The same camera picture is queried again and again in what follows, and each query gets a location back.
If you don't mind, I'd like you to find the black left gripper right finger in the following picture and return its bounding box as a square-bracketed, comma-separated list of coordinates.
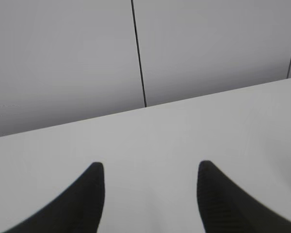
[196, 160, 291, 233]

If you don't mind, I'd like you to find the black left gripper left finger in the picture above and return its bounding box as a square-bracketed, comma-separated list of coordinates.
[6, 162, 104, 233]

